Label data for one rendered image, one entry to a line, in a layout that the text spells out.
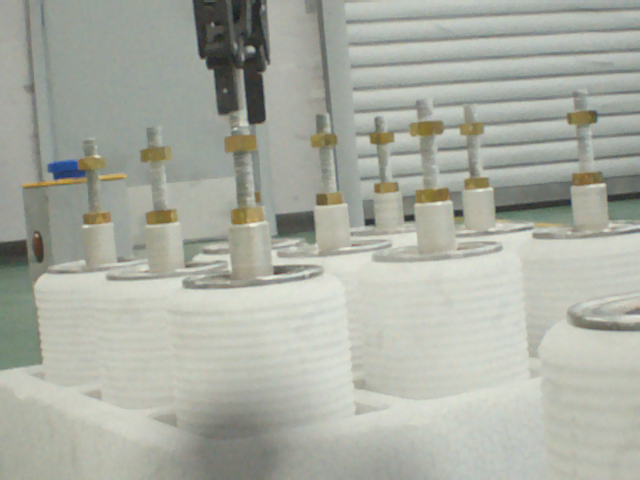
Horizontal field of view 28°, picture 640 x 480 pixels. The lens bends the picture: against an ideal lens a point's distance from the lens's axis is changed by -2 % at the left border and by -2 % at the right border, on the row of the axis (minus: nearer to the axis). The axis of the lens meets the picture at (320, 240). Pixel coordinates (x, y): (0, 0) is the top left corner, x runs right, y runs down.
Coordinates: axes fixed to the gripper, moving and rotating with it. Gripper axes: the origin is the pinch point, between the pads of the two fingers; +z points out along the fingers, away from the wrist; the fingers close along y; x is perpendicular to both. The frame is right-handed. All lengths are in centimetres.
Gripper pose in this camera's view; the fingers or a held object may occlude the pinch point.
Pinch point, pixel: (241, 106)
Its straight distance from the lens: 96.0
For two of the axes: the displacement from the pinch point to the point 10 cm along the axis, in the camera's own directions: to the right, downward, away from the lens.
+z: 0.9, 9.9, 0.6
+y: -1.7, 0.7, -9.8
